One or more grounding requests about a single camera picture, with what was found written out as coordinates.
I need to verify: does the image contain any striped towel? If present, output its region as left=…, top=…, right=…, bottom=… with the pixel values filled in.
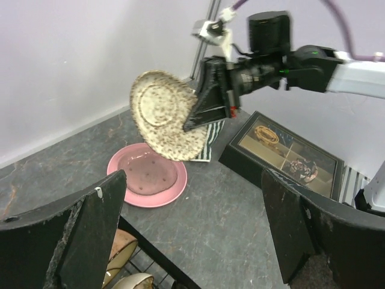
left=192, top=120, right=225, bottom=162

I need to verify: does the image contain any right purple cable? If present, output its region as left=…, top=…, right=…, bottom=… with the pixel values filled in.
left=233, top=0, right=385, bottom=63

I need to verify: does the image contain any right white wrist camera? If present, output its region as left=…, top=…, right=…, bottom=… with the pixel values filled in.
left=191, top=7, right=236, bottom=62

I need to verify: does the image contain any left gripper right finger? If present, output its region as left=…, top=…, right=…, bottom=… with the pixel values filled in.
left=261, top=169, right=384, bottom=288

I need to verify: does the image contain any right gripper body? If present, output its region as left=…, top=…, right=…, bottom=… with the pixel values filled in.
left=198, top=55, right=286, bottom=118

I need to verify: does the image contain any floral rolled tie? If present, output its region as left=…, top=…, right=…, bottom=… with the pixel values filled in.
left=289, top=158, right=318, bottom=183

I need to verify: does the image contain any pink plate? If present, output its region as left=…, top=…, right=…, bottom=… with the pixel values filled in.
left=106, top=143, right=188, bottom=208

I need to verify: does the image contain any black glass-lid display box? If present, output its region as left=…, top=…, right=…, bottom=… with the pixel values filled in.
left=219, top=111, right=344, bottom=200

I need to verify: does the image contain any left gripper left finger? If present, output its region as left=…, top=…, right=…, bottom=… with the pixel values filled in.
left=1, top=170, right=126, bottom=288

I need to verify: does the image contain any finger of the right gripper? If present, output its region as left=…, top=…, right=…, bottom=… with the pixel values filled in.
left=183, top=81, right=227, bottom=132

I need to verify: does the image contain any black wire dish rack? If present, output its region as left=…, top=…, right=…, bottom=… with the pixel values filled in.
left=118, top=216, right=201, bottom=289

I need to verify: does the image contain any tan rolled tie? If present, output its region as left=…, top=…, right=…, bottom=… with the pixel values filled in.
left=254, top=125, right=279, bottom=146

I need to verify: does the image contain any brown bowl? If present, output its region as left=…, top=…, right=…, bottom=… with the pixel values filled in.
left=106, top=229, right=138, bottom=276

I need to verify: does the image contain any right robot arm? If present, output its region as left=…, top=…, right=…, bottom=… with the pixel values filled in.
left=183, top=8, right=384, bottom=216

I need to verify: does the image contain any patterned small bowl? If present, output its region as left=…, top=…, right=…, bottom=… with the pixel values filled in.
left=112, top=273, right=154, bottom=289

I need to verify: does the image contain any speckled grey plate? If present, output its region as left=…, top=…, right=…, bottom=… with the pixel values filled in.
left=130, top=70, right=208, bottom=161

